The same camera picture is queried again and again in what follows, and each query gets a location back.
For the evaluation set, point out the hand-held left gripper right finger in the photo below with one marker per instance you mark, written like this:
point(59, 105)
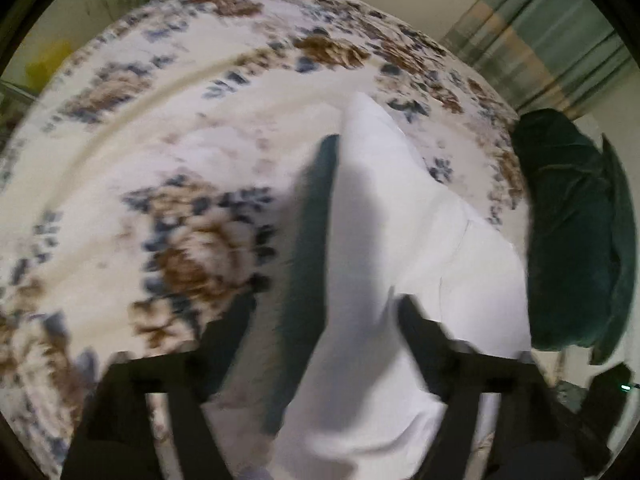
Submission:
point(425, 345)

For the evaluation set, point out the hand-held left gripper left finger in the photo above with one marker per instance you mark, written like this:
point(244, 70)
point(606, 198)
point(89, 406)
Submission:
point(225, 350)

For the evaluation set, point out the white pants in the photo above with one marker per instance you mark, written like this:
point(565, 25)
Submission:
point(390, 240)

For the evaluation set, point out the dark green pillow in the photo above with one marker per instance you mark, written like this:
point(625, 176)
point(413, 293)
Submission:
point(625, 260)

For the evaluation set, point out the dark green blanket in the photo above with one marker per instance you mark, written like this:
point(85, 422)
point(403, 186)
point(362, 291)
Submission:
point(565, 235)

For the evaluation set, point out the floral bedspread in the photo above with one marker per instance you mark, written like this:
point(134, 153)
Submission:
point(150, 160)

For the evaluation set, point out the yellow box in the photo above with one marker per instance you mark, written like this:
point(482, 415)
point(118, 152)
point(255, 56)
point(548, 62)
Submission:
point(47, 65)

